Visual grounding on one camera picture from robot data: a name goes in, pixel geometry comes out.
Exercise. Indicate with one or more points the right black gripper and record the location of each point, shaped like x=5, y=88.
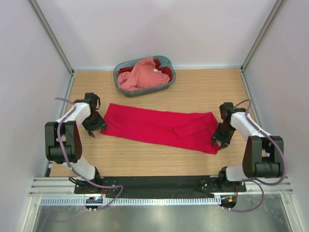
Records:
x=217, y=137

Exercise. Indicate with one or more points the perforated metal cable tray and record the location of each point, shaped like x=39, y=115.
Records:
x=97, y=201

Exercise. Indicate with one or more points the aluminium frame post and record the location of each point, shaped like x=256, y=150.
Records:
x=263, y=31
x=48, y=30

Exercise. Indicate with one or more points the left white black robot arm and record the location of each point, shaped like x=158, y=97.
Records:
x=63, y=143

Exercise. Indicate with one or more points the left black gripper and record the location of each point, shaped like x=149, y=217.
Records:
x=101, y=124

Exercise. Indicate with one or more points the left aluminium frame post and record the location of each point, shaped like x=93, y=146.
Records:
x=48, y=30

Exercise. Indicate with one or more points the magenta red t shirt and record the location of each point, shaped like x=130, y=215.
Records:
x=191, y=131

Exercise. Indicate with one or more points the teal plastic laundry basin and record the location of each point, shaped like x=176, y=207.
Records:
x=164, y=62

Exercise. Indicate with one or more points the salmon pink t shirt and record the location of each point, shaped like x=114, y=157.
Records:
x=144, y=75

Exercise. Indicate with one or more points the right aluminium frame post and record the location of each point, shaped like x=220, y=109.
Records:
x=263, y=31

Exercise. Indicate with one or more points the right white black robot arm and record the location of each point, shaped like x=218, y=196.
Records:
x=263, y=160

